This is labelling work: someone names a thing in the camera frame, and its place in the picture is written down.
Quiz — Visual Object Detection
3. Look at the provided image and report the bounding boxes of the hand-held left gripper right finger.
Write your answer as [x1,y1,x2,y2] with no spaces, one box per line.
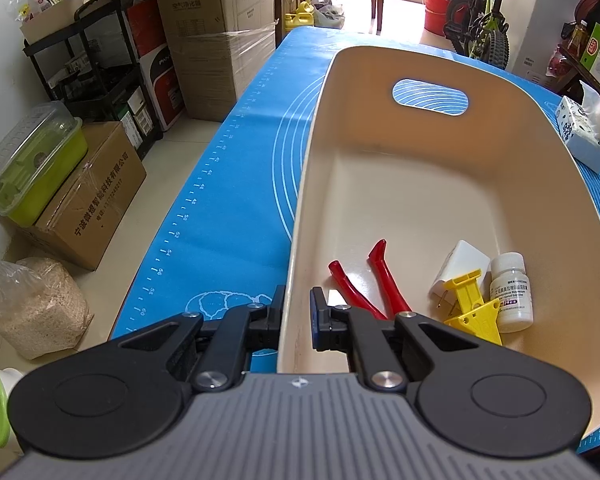
[309,286,483,394]

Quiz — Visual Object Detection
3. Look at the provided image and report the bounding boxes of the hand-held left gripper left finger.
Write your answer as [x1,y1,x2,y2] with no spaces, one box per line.
[117,285,287,394]

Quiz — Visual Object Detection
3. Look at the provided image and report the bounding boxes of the red handled pliers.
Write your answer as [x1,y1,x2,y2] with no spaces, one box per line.
[328,240,413,322]

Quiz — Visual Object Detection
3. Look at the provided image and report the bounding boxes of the yellow plastic clamp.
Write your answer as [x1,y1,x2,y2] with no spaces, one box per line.
[442,268,503,346]

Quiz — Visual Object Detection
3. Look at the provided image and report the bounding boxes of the white plug charger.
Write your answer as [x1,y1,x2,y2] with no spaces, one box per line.
[430,240,492,311]

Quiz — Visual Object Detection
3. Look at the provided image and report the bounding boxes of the beige plastic basket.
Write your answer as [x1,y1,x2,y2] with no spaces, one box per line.
[276,46,600,453]

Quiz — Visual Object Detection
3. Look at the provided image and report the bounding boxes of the white pill bottle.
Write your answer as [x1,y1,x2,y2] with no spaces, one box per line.
[489,252,534,333]

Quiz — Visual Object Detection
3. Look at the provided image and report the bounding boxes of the blue silicone mat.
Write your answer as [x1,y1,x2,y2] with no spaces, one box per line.
[109,27,600,456]

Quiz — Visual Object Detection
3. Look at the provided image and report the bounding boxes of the flat brown cardboard box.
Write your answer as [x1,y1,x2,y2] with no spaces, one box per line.
[17,121,148,272]

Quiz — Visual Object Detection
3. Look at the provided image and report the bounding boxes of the clear bag of grain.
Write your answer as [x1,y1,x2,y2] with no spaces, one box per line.
[0,256,95,361]

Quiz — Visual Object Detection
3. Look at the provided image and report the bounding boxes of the red and white appliance box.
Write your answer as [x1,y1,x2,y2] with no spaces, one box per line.
[139,42,187,133]

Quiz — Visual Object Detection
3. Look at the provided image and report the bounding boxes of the green container clear lid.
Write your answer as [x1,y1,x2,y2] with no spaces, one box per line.
[0,101,90,227]

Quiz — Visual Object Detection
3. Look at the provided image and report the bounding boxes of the black metal rack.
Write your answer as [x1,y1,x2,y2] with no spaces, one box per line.
[22,0,163,162]

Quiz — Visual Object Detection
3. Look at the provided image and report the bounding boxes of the tall wrapped cardboard box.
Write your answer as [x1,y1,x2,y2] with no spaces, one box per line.
[152,0,277,123]

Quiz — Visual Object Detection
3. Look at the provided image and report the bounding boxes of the yellow plastic jug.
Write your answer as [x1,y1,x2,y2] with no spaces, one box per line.
[284,0,317,29]

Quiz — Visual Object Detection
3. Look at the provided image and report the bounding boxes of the grey plastic bag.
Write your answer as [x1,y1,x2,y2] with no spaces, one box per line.
[307,0,347,29]

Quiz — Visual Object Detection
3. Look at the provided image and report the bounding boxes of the white tissue box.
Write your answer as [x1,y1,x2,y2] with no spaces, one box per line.
[554,87,600,172]

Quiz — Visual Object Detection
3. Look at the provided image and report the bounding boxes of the red plastic bucket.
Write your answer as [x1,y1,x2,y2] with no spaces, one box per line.
[423,0,462,39]

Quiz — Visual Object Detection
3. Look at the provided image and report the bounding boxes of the green and black bicycle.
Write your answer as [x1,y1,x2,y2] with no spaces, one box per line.
[442,0,524,71]

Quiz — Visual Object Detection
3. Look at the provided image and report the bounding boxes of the dark wooden side table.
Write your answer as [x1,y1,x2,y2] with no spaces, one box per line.
[555,45,600,103]

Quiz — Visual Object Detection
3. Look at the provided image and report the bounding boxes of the cardboard box with bottles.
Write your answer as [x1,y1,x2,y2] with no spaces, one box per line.
[20,0,113,45]

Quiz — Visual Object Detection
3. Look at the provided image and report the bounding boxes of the white chest freezer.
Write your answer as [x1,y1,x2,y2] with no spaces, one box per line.
[510,0,597,88]

